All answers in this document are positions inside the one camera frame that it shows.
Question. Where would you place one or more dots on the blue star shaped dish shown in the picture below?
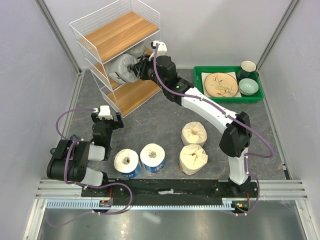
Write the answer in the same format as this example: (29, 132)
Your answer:
(73, 138)

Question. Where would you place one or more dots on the cream wrapped roll near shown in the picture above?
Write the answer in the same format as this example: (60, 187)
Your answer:
(192, 158)

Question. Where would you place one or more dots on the decorated ceramic plate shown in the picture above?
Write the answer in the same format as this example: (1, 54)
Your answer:
(221, 84)

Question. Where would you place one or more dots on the dark green ceramic cup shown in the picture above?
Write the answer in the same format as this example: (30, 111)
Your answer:
(248, 69)

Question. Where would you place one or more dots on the blue wrapped roll left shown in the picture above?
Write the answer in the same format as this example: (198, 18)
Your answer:
(127, 162)

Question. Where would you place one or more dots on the blue grey cable duct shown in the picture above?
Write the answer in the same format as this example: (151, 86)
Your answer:
(99, 205)

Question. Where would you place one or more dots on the white wire wooden shelf rack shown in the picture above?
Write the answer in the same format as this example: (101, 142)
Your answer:
(110, 32)

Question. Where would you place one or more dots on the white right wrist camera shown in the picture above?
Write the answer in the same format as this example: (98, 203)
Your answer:
(159, 47)

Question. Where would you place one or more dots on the blue wrapped roll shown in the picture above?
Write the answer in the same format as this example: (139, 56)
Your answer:
(127, 162)
(152, 157)

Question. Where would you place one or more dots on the aluminium frame rail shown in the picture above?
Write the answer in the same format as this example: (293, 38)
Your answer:
(269, 190)

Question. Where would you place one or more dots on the cream wrapped roll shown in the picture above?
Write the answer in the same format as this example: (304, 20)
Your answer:
(194, 133)
(192, 158)

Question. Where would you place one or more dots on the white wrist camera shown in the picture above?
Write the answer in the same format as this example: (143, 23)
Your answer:
(105, 113)
(159, 47)

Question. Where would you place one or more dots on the cream wrapped roll far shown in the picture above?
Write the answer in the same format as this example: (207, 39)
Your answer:
(194, 133)

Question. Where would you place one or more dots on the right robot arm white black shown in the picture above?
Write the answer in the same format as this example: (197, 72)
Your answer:
(235, 138)

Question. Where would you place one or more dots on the grey paper towel roll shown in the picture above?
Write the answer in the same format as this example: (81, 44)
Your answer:
(138, 50)

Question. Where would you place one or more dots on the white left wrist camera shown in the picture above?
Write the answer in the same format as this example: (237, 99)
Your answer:
(105, 113)

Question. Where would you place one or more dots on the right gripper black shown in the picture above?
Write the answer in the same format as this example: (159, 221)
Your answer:
(139, 68)

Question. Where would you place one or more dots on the green plastic tray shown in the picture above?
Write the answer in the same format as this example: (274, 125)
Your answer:
(201, 72)

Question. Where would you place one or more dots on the blue wrapped roll right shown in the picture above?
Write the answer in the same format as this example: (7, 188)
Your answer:
(152, 157)

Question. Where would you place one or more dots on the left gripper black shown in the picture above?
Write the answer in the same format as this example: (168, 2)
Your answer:
(116, 124)

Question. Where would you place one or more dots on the light green ceramic bowl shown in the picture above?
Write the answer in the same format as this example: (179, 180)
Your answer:
(248, 86)

